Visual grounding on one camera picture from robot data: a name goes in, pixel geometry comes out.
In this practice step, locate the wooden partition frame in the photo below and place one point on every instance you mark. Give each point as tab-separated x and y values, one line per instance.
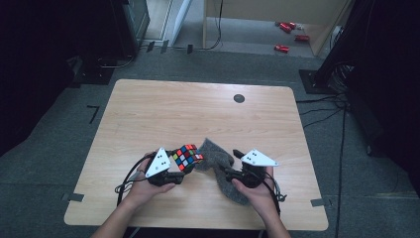
264	10

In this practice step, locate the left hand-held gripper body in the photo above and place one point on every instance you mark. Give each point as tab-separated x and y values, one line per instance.
160	165

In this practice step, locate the grey fluffy cloth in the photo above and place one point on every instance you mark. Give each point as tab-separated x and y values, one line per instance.
214	158

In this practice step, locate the black floor tape piece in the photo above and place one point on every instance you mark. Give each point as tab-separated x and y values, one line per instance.
164	46
150	46
189	49

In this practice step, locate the grey floor tape piece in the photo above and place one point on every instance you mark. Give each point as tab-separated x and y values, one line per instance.
317	202
72	197

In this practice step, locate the white panel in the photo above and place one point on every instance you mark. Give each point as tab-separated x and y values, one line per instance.
180	20

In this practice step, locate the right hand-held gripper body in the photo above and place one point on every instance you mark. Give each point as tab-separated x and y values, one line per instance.
257	159

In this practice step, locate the multicoloured puzzle cube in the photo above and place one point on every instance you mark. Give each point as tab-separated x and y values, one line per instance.
186	157

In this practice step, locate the person's left hand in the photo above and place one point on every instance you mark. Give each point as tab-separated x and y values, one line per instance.
145	193

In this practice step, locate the black glass-fronted cabinet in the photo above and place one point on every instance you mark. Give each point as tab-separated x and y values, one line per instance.
130	26

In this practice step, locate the black floor plate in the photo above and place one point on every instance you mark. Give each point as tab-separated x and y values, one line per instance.
92	74

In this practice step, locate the person's right hand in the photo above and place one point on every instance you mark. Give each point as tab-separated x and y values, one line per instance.
261	198

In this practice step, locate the dark round table grommet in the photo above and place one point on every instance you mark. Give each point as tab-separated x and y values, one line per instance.
238	98

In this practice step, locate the black stand with base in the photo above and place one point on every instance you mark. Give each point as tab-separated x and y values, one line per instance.
312	82

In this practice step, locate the red can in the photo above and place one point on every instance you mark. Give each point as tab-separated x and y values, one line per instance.
281	48
301	38
292	24
285	27

